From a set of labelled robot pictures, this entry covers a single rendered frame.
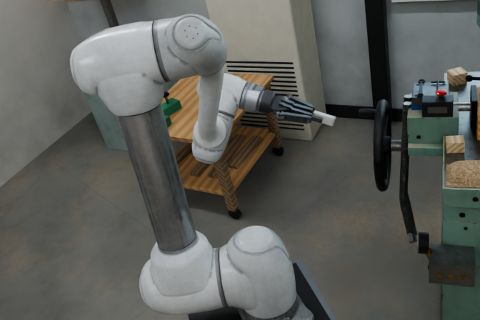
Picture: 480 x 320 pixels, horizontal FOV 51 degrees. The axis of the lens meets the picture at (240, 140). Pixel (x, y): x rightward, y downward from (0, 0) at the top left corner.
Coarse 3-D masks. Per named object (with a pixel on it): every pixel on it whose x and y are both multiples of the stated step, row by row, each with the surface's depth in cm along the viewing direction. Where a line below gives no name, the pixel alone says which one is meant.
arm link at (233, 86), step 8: (224, 80) 158; (232, 80) 159; (240, 80) 160; (224, 88) 158; (232, 88) 158; (240, 88) 158; (224, 96) 158; (232, 96) 158; (240, 96) 158; (224, 104) 158; (232, 104) 158; (224, 112) 158; (232, 112) 160
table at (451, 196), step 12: (468, 72) 167; (468, 84) 161; (468, 96) 156; (468, 120) 146; (468, 132) 141; (408, 144) 148; (420, 144) 146; (432, 144) 145; (444, 144) 139; (468, 144) 137; (444, 156) 135; (456, 156) 134; (468, 156) 133; (444, 168) 131; (444, 180) 128; (444, 192) 126; (456, 192) 125; (468, 192) 124; (444, 204) 128; (456, 204) 127; (468, 204) 126
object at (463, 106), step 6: (474, 90) 141; (474, 96) 138; (462, 102) 143; (468, 102) 142; (474, 102) 137; (462, 108) 142; (468, 108) 142; (474, 108) 138; (474, 114) 139; (474, 120) 140; (474, 126) 141
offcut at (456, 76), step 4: (456, 68) 164; (460, 68) 163; (448, 72) 164; (452, 72) 162; (456, 72) 162; (460, 72) 161; (464, 72) 161; (448, 76) 164; (452, 76) 161; (456, 76) 161; (460, 76) 161; (464, 76) 161; (448, 80) 165; (452, 80) 162; (456, 80) 161; (460, 80) 162; (464, 80) 162; (452, 84) 163; (456, 84) 162
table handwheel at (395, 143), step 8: (384, 104) 153; (376, 112) 150; (384, 112) 151; (376, 120) 148; (384, 120) 163; (376, 128) 147; (384, 128) 162; (376, 136) 146; (384, 136) 158; (376, 144) 146; (384, 144) 156; (392, 144) 157; (400, 144) 156; (376, 152) 146; (384, 152) 157; (376, 160) 147; (384, 160) 161; (376, 168) 148; (384, 168) 162; (376, 176) 149; (384, 176) 163; (376, 184) 152; (384, 184) 153
